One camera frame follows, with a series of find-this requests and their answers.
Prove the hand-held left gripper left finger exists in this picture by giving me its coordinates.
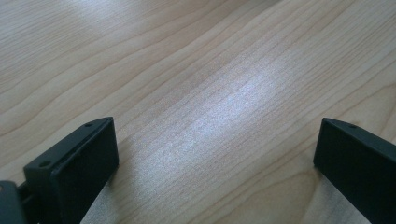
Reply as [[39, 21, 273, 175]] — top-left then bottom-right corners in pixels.
[[22, 116, 120, 224]]

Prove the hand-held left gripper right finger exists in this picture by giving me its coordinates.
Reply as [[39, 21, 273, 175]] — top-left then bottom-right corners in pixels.
[[312, 117, 396, 224]]

